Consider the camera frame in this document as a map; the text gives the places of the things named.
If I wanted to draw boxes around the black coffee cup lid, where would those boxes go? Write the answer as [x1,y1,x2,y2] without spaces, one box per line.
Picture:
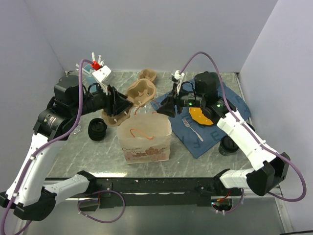
[220,136,239,152]

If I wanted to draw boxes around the stack of black lids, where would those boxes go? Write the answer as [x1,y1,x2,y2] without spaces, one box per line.
[88,118,108,141]

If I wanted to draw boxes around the silver fork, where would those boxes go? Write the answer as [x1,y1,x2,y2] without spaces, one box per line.
[182,118,203,142]

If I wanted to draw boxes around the clear plastic lid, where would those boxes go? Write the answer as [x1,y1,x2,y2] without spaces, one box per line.
[72,124,81,135]

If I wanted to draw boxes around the blue letter-print cloth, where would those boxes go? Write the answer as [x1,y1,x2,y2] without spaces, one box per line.
[150,78,251,159]

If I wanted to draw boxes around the blue plastic cup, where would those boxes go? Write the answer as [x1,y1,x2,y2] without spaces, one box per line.
[83,64,96,85]

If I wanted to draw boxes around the brown paper takeout bag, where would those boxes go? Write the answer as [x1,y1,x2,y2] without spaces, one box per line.
[116,107,172,164]

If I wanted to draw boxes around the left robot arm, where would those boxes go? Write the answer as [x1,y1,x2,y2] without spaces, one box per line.
[0,75,133,221]

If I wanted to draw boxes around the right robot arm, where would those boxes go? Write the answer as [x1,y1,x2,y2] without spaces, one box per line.
[157,70,289,196]

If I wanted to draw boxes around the orange dotted plate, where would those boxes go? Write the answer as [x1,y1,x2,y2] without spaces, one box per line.
[188,107,213,126]

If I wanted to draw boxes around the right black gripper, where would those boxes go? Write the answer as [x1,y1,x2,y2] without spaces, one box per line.
[156,83,205,118]

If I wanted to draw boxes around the black mounting base rail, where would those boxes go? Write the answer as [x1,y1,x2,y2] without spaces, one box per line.
[75,177,242,209]

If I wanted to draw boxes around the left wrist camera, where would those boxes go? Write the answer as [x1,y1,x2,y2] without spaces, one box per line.
[91,61,113,95]

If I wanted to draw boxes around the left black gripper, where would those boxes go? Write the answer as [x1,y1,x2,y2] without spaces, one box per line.
[71,81,133,117]

